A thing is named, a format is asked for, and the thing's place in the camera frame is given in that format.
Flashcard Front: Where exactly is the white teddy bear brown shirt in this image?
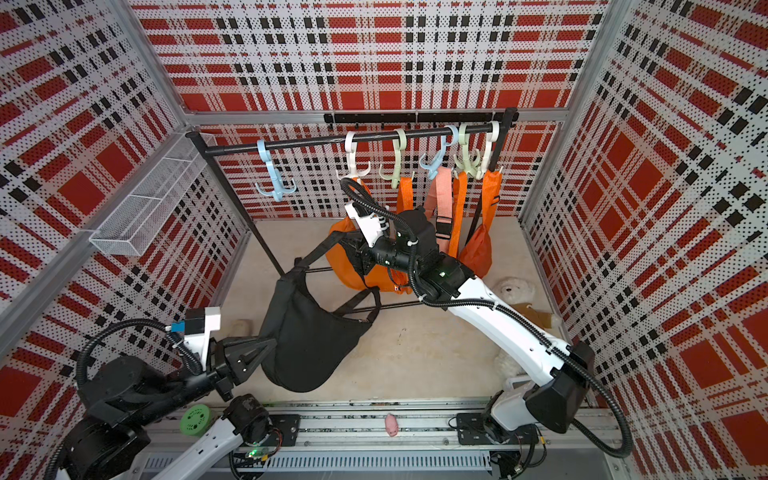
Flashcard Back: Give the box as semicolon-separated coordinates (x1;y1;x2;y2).
493;277;563;380

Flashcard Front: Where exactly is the white hook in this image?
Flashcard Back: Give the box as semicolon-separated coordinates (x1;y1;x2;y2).
475;120;500;180
336;131;371;180

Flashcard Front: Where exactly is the black wall hook strip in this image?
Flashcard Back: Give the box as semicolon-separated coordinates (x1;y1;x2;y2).
323;111;505;124

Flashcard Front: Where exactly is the green round object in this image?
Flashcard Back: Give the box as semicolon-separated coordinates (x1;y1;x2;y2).
179;404;213;437

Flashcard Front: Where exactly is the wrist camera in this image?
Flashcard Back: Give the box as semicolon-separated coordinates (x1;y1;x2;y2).
345;202;389;248
166;307;221;371

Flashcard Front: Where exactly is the light blue hook far left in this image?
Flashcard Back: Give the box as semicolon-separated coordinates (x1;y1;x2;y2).
255;140;297;202

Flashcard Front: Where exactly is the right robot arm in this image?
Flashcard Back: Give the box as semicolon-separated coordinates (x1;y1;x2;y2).
340;179;634;459

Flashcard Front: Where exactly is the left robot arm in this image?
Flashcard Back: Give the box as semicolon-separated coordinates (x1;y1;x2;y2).
43;307;277;479

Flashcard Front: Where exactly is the orange bag with black trim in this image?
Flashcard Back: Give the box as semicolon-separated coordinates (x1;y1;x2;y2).
396;177;414;214

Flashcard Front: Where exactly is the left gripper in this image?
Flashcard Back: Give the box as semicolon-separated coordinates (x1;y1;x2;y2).
134;333;279;425

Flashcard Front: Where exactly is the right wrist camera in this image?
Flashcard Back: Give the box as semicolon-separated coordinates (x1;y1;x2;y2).
345;202;389;248

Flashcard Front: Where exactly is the green hook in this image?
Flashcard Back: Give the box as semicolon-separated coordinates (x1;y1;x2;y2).
454;124;482;179
378;128;408;189

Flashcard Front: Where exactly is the pink bag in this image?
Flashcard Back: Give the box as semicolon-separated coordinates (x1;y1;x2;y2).
424;167;453;254

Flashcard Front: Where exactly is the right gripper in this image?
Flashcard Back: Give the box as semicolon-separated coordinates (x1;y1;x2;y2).
335;226;419;279

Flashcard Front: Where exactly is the white wire mesh basket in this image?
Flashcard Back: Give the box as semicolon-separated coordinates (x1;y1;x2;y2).
89;133;205;257

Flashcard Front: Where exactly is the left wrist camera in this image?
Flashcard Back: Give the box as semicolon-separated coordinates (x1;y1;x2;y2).
166;307;221;371

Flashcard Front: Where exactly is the black garment rack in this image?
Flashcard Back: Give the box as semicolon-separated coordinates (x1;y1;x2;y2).
184;108;519;275

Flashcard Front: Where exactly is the small pink object on rail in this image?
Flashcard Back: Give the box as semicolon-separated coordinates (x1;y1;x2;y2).
384;413;400;437

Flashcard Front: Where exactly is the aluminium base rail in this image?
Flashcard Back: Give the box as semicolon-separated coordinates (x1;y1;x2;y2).
128;398;628;475

